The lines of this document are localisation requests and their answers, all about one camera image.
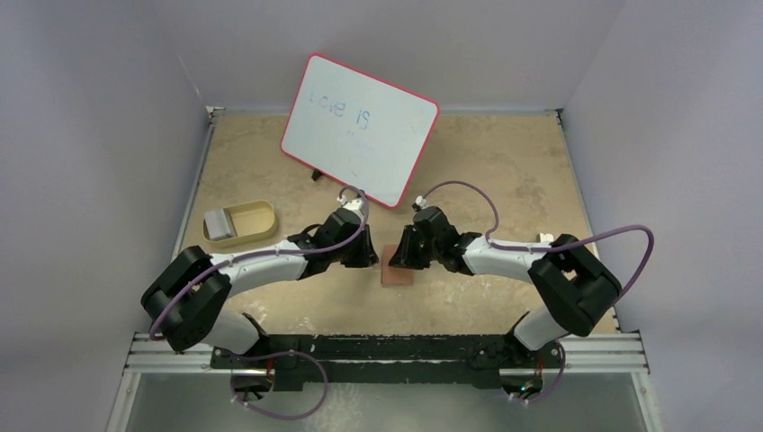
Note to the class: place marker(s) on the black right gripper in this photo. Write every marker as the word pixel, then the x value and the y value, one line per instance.
pixel 411 248

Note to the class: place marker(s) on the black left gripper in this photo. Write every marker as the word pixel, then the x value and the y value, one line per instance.
pixel 366 256

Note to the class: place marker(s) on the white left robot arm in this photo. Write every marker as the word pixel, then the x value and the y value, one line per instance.
pixel 186 301

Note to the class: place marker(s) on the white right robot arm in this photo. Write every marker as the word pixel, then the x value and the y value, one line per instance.
pixel 575 287

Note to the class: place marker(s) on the cream oval tray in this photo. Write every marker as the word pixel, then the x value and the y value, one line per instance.
pixel 253 221

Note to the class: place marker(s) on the pink framed whiteboard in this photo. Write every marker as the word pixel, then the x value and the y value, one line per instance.
pixel 358 129

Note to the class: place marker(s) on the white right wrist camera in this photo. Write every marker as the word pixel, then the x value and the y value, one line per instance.
pixel 419 203

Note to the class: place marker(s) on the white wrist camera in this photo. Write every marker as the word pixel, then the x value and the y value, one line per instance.
pixel 419 203
pixel 357 205

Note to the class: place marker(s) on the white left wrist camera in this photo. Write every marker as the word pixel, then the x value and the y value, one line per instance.
pixel 357 205

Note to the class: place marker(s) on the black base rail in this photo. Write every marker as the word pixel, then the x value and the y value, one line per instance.
pixel 512 361

